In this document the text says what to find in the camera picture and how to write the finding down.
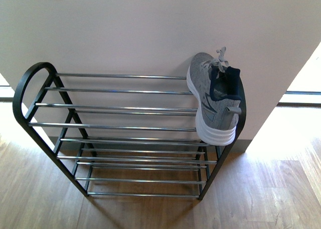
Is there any grey sneaker with navy collar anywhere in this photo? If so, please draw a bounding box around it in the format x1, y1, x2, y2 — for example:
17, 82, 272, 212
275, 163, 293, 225
187, 47, 242, 146

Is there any black metal shoe rack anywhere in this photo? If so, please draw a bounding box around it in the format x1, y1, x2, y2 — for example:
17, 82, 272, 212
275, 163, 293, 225
13, 62, 232, 200

